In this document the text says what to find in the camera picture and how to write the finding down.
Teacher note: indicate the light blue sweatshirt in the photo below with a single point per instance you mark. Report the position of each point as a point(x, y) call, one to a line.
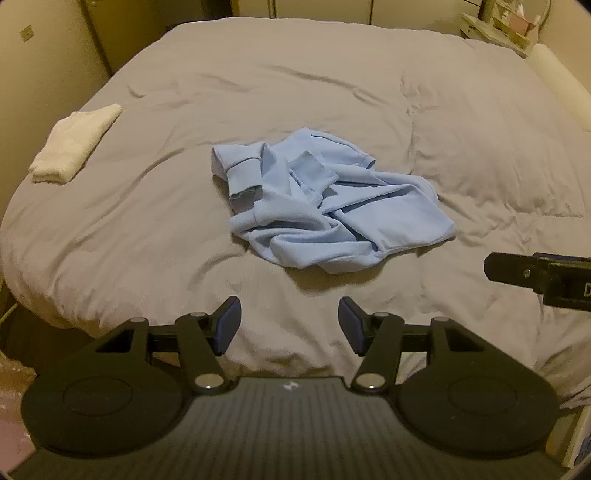
point(314, 199)

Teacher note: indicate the white long pillow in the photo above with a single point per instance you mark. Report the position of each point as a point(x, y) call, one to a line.
point(572, 95)

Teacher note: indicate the pink tissue box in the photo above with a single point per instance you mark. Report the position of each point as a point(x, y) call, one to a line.
point(520, 24)

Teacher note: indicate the cream wardrobe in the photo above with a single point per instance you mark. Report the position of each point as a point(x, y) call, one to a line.
point(441, 16)

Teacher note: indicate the folded white towel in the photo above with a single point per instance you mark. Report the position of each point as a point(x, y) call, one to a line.
point(70, 143)

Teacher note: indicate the grey duvet cover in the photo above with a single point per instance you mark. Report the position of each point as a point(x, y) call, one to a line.
point(143, 228)

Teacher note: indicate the wall switch plate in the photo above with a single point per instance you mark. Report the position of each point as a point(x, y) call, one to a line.
point(27, 33)

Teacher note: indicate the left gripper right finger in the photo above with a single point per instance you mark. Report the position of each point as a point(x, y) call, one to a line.
point(377, 338)

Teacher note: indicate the white shelf organizer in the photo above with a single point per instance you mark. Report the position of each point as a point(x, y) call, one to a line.
point(492, 24)

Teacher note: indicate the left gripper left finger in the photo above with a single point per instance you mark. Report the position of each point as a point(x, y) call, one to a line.
point(201, 339)

